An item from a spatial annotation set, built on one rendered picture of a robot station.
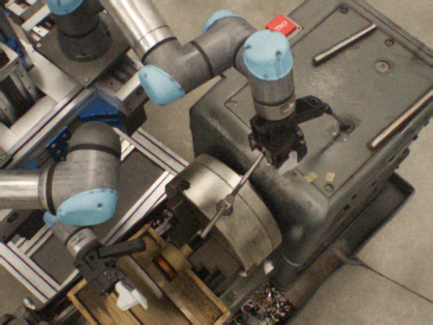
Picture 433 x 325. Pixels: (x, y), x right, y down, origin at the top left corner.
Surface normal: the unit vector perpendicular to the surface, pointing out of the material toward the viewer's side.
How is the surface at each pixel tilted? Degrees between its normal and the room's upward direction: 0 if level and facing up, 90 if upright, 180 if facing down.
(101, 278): 1
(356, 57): 0
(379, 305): 0
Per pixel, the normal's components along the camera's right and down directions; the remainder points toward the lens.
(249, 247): 0.54, 0.25
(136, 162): -0.01, -0.41
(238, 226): 0.35, -0.01
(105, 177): 0.65, -0.30
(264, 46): -0.19, -0.57
